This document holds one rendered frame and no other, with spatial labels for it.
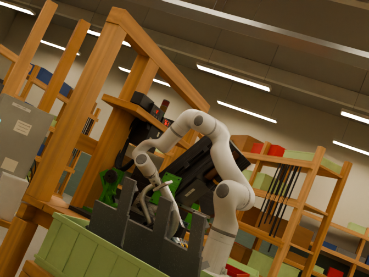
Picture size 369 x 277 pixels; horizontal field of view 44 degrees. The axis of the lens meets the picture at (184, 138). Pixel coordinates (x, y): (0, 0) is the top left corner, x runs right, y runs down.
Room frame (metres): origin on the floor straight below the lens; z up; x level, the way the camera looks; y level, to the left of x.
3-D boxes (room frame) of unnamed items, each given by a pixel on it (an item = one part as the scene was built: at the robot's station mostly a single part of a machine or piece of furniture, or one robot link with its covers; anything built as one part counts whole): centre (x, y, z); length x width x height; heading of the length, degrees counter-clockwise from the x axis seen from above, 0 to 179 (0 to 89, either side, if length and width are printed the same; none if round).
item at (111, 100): (2.94, 0.23, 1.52); 0.90 x 0.25 x 0.04; 155
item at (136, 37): (2.96, 0.27, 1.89); 1.50 x 0.09 x 0.09; 155
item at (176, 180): (2.74, -0.03, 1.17); 0.13 x 0.12 x 0.20; 155
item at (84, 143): (2.98, 0.33, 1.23); 1.30 x 0.05 x 0.09; 155
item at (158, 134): (2.82, 0.23, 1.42); 0.17 x 0.12 x 0.15; 155
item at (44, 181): (2.96, 0.27, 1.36); 1.49 x 0.09 x 0.97; 155
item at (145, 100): (2.66, 0.32, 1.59); 0.15 x 0.07 x 0.07; 155
